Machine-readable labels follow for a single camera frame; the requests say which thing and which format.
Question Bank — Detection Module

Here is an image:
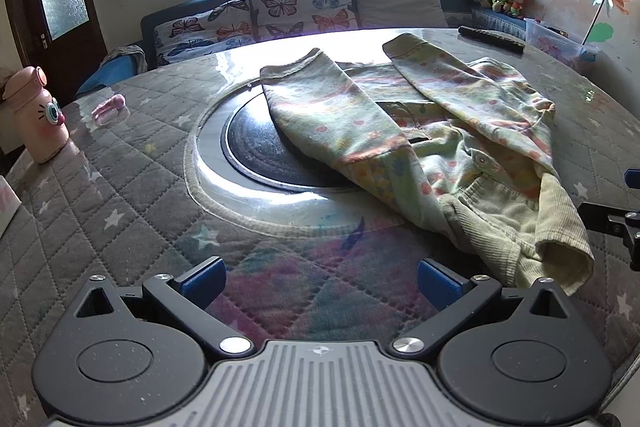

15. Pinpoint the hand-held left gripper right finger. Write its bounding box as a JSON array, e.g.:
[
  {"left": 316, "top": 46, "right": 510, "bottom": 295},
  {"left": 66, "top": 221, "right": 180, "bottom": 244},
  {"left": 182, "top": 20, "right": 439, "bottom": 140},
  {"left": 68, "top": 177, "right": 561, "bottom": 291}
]
[{"left": 391, "top": 258, "right": 571, "bottom": 354}]

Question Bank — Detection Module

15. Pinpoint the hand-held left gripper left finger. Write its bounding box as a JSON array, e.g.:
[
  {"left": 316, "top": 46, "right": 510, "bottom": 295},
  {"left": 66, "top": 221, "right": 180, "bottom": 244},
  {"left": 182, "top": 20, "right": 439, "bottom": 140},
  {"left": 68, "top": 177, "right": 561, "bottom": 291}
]
[{"left": 75, "top": 257, "right": 253, "bottom": 354}]

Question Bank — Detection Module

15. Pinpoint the floral children's jacket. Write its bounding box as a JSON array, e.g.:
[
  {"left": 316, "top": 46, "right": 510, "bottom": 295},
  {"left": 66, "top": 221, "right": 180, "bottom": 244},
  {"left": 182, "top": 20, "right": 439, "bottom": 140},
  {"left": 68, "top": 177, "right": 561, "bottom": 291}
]
[{"left": 259, "top": 33, "right": 596, "bottom": 297}]

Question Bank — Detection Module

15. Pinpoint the grey quilted star tablecloth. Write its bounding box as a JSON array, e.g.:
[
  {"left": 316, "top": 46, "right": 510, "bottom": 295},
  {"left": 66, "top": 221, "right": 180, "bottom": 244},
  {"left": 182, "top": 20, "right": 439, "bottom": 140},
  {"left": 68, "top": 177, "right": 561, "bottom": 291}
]
[{"left": 0, "top": 27, "right": 640, "bottom": 427}]

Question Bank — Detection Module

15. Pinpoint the black round hotplate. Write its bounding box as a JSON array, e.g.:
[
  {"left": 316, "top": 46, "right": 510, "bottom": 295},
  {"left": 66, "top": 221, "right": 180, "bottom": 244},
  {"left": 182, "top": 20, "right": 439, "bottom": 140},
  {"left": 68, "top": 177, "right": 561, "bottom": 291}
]
[{"left": 221, "top": 93, "right": 363, "bottom": 194}]

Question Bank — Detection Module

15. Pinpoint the clear plastic storage box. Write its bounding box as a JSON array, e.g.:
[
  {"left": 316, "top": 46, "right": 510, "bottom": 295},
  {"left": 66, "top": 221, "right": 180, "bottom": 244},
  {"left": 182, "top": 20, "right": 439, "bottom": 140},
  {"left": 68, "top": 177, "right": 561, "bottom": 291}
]
[{"left": 523, "top": 17, "right": 601, "bottom": 76}]

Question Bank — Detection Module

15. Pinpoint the small pink toy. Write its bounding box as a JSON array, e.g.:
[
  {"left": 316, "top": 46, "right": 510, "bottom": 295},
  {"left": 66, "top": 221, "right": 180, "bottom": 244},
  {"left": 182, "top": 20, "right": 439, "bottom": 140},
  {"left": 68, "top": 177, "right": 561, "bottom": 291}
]
[{"left": 91, "top": 94, "right": 127, "bottom": 124}]

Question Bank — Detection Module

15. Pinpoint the black remote control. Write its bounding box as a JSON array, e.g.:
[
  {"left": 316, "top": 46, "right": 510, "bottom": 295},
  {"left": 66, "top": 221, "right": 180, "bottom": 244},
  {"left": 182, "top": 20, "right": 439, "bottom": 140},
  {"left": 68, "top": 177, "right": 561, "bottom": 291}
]
[{"left": 458, "top": 25, "right": 526, "bottom": 56}]

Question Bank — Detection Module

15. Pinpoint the orange plush toy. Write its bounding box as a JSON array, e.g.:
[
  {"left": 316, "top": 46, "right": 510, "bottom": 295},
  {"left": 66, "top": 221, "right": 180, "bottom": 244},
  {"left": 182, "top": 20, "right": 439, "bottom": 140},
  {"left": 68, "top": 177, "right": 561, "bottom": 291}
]
[{"left": 503, "top": 0, "right": 531, "bottom": 20}]

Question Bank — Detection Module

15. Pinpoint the pink cartoon water bottle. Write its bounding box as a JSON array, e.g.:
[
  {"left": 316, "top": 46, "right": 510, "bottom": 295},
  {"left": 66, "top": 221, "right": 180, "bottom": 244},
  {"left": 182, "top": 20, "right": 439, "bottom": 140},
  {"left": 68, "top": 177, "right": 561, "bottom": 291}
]
[{"left": 2, "top": 66, "right": 70, "bottom": 164}]

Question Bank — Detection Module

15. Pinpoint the grey towel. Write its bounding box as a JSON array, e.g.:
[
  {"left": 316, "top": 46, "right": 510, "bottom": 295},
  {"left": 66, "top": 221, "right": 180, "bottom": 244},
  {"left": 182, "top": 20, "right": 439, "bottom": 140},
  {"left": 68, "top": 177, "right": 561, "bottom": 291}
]
[{"left": 102, "top": 45, "right": 149, "bottom": 76}]

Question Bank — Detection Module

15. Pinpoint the flat butterfly print cushion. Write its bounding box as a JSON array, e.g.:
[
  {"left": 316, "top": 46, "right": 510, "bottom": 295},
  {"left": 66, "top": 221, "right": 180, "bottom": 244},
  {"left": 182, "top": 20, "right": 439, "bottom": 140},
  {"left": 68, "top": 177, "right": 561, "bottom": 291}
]
[{"left": 152, "top": 0, "right": 257, "bottom": 68}]

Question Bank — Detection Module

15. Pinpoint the upright butterfly print cushion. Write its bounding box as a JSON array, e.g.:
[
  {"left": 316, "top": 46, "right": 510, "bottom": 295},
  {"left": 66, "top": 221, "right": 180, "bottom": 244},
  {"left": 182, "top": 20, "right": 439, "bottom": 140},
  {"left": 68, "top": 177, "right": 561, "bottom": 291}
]
[{"left": 248, "top": 0, "right": 359, "bottom": 43}]

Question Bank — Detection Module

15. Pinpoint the dark wooden door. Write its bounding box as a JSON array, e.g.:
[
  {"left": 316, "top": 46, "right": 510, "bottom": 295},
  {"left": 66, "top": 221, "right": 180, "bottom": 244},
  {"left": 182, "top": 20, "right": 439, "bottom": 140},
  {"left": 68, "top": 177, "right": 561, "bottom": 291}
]
[{"left": 0, "top": 0, "right": 109, "bottom": 104}]

